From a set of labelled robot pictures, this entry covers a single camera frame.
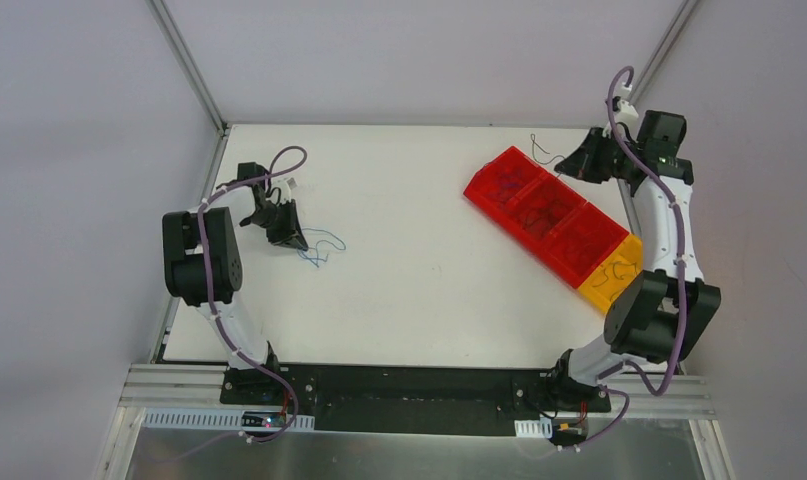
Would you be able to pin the yellow plastic bin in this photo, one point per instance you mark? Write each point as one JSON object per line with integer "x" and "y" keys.
{"x": 609, "y": 280}

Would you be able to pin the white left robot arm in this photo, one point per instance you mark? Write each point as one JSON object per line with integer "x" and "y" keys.
{"x": 204, "y": 269}

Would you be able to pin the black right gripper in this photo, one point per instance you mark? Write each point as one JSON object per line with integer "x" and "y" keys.
{"x": 590, "y": 158}

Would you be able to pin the red plastic bin row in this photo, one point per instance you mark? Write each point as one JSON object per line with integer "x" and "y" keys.
{"x": 550, "y": 220}

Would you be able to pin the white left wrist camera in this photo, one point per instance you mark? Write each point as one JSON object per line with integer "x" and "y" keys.
{"x": 290, "y": 185}

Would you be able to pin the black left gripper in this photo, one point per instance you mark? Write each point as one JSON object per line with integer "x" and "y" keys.
{"x": 280, "y": 220}

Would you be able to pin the right controller circuit board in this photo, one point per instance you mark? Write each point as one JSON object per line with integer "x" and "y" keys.
{"x": 570, "y": 432}

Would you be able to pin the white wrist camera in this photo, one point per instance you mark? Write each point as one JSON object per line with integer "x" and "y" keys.
{"x": 290, "y": 185}
{"x": 622, "y": 111}

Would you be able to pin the controller circuit board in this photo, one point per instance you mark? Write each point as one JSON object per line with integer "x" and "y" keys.
{"x": 263, "y": 420}
{"x": 570, "y": 432}

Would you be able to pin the aluminium frame rail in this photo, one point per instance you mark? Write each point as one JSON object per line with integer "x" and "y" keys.
{"x": 199, "y": 386}

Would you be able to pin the left controller circuit board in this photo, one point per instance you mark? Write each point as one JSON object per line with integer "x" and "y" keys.
{"x": 263, "y": 420}

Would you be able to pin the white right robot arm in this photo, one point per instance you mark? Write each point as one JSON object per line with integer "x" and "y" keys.
{"x": 664, "y": 310}

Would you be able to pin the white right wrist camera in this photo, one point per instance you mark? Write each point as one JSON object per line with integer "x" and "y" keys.
{"x": 622, "y": 111}

